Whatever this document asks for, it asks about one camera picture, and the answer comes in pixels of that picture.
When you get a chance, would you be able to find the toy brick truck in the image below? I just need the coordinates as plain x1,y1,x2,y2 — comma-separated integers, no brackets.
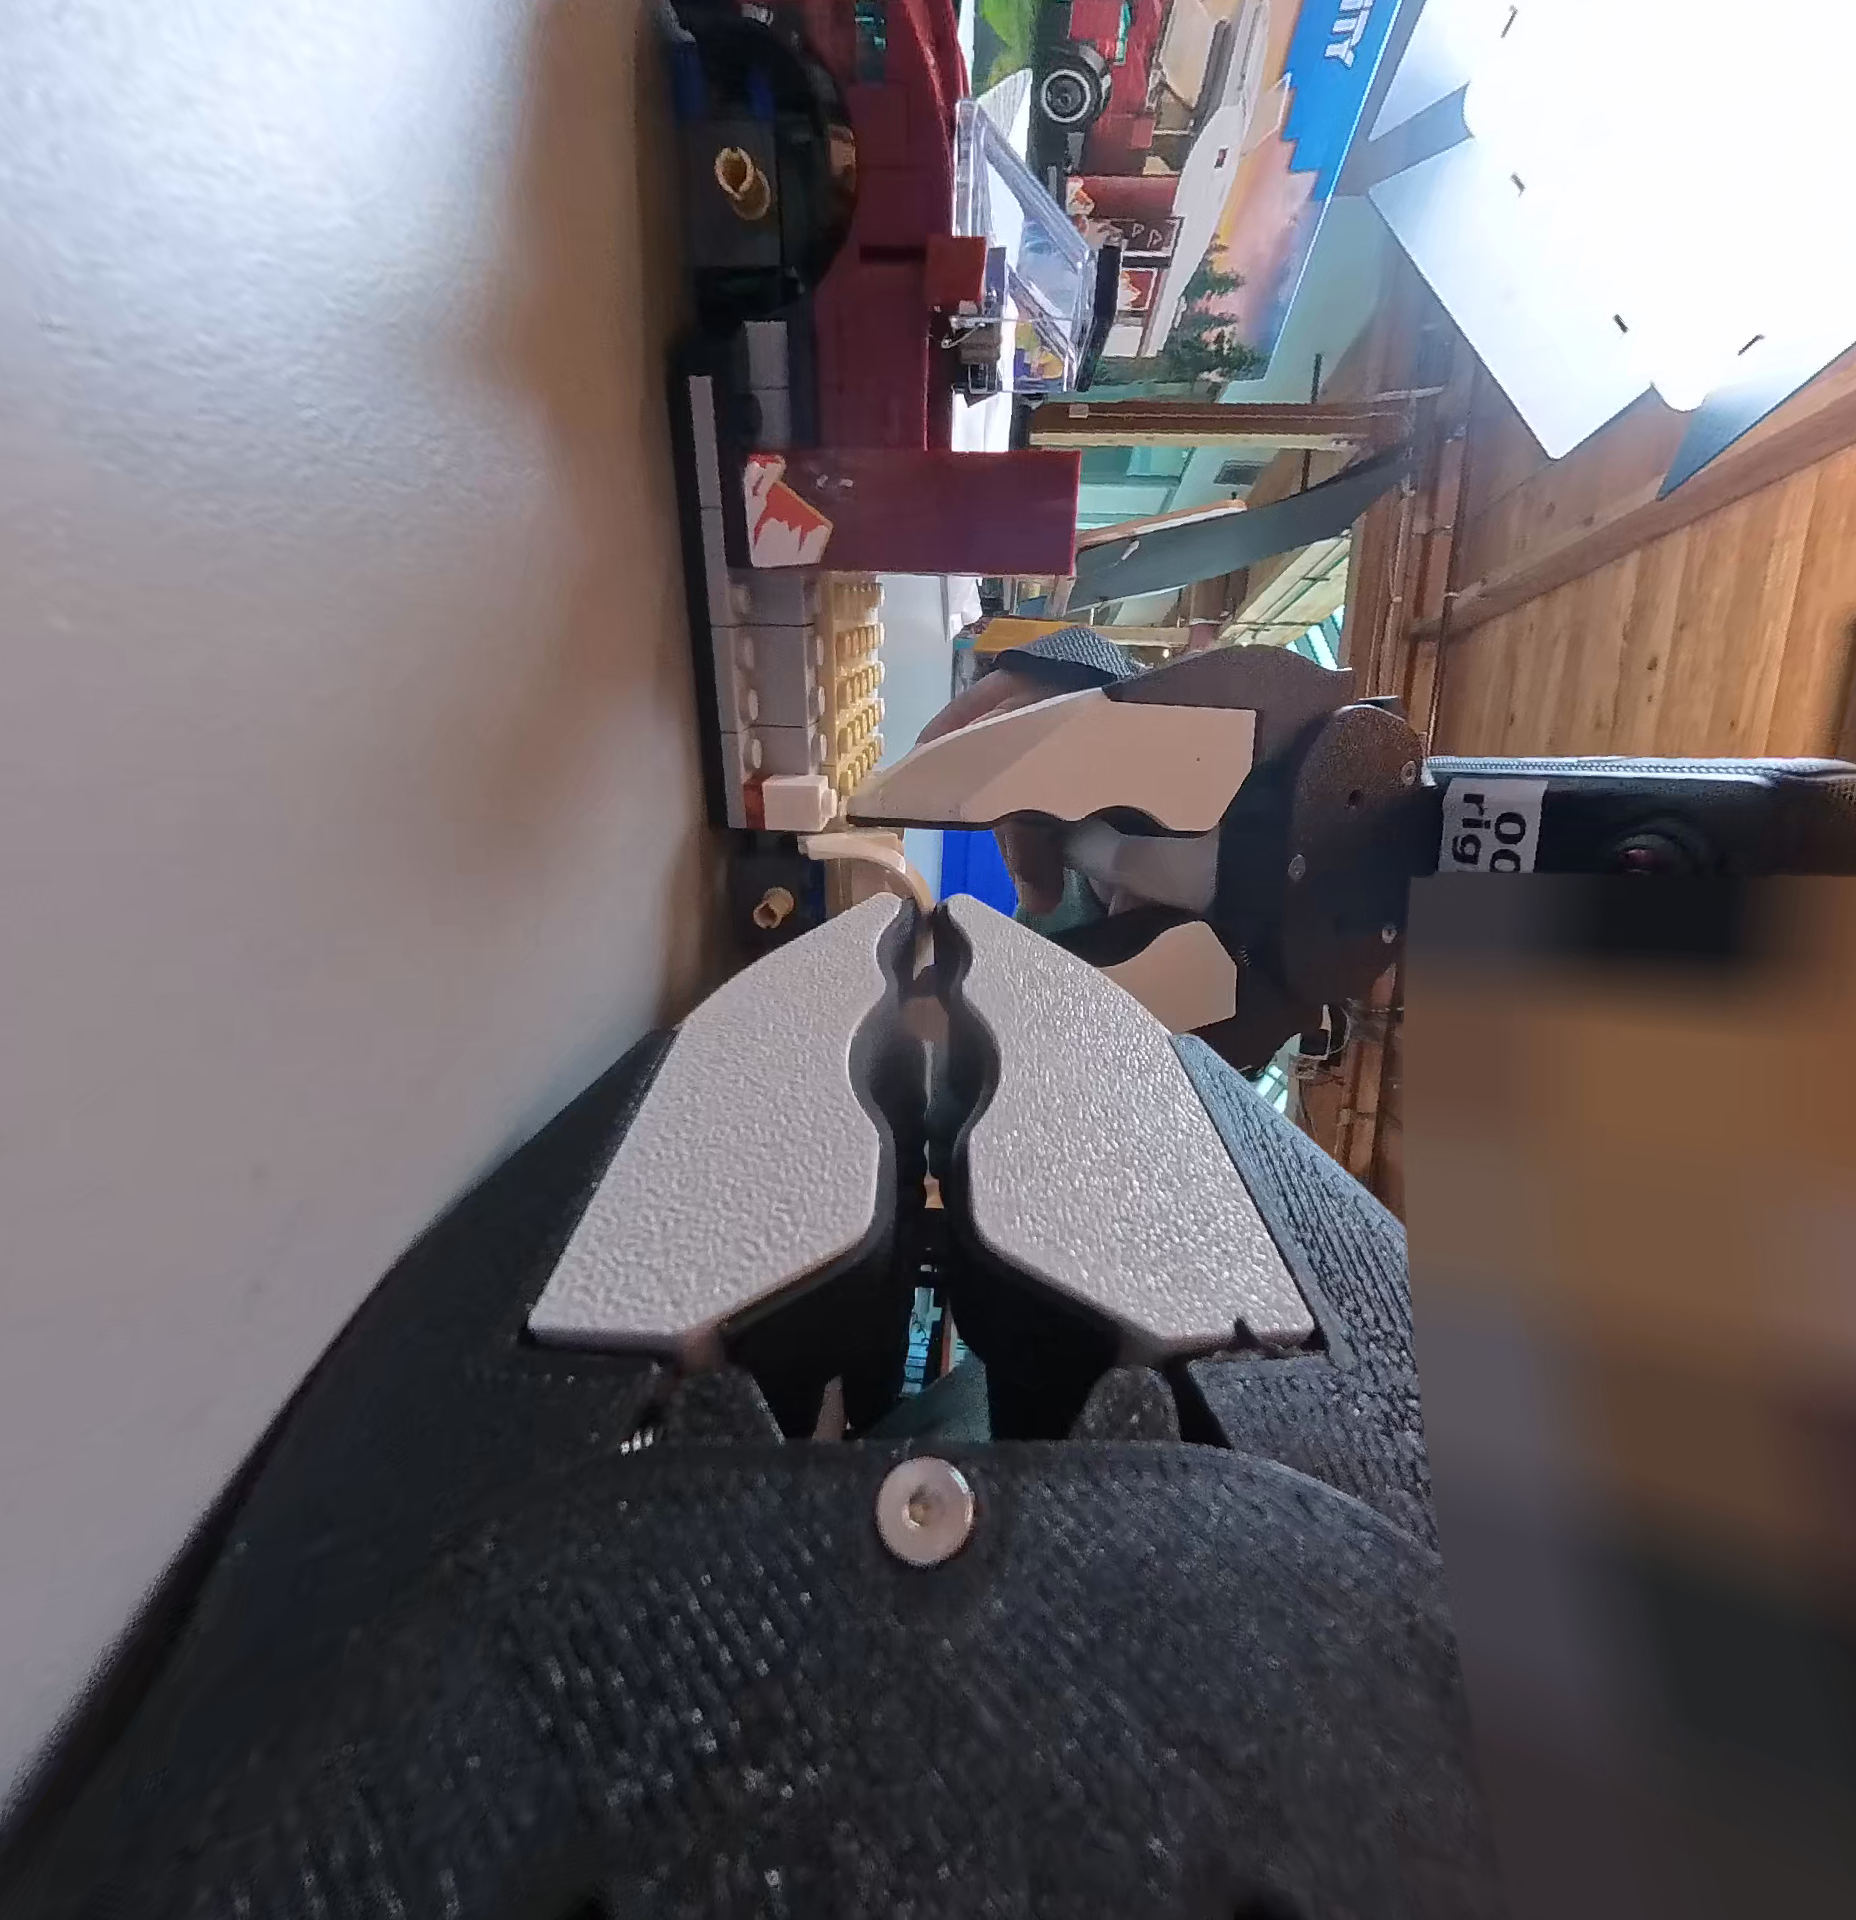
668,0,1085,962

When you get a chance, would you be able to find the white wheel arch brick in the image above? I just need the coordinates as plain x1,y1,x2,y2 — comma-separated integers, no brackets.
799,828,933,920

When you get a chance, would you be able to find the blue toy set box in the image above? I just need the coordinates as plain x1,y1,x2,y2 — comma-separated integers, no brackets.
965,0,1434,399

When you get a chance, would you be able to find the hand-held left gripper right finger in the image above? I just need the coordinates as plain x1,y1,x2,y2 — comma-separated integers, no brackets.
926,895,1318,1363

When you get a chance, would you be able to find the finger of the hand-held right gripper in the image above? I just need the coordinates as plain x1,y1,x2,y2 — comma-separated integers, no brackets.
1064,828,1244,1027
846,698,1261,835

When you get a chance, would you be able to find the overhead light panel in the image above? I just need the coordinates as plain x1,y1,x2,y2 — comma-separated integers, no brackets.
1361,0,1856,459

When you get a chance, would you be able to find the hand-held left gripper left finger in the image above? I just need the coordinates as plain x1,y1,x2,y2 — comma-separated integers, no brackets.
528,895,926,1350

